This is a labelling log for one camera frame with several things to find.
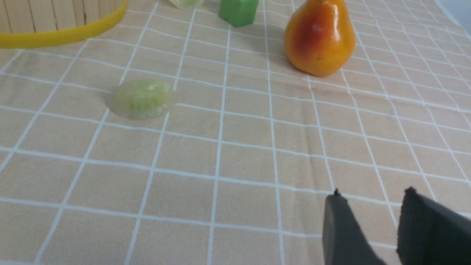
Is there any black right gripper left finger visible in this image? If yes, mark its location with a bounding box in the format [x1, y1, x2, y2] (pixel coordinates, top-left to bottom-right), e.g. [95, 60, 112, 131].
[322, 189, 385, 265]

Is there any checkered beige tablecloth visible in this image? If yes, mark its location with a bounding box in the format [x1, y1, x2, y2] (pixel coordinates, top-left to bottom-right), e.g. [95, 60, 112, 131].
[0, 0, 471, 265]

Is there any orange pear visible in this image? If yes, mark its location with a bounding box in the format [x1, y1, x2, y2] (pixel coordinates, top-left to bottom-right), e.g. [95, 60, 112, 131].
[284, 0, 355, 78]

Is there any pale green dumpling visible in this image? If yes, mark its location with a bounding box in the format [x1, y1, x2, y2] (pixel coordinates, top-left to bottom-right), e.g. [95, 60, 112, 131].
[105, 79, 177, 121]
[169, 0, 205, 10]

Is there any green cube block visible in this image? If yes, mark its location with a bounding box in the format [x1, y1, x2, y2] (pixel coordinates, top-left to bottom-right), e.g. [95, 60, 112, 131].
[219, 0, 259, 28]

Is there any bamboo steamer tray yellow rim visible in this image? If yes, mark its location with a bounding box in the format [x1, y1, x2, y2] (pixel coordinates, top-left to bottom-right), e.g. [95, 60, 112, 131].
[0, 0, 128, 49]

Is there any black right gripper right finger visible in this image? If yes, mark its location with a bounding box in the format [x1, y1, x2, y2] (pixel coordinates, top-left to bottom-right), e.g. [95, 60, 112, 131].
[397, 187, 471, 265]

